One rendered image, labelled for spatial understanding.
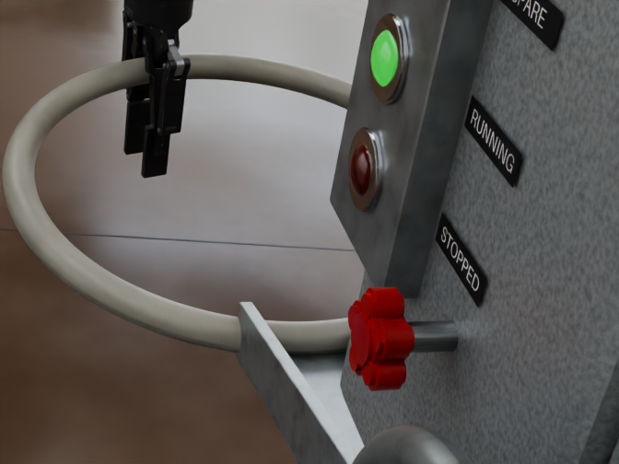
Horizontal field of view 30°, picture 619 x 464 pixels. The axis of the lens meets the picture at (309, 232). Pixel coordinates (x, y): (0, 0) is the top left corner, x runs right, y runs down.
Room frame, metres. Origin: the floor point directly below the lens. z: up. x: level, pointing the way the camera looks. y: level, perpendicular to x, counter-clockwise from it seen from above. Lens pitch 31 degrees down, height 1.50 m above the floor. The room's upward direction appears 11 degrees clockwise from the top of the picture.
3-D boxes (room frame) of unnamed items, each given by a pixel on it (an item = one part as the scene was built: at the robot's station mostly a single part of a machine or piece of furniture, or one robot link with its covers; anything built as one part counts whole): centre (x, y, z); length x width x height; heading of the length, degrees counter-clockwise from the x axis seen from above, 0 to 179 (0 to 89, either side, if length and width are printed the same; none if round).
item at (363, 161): (0.43, -0.02, 1.27); 0.02 x 0.01 x 0.02; 21
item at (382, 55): (0.43, -0.02, 1.32); 0.02 x 0.01 x 0.02; 21
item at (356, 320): (0.36, -0.05, 1.24); 0.04 x 0.04 x 0.04; 21
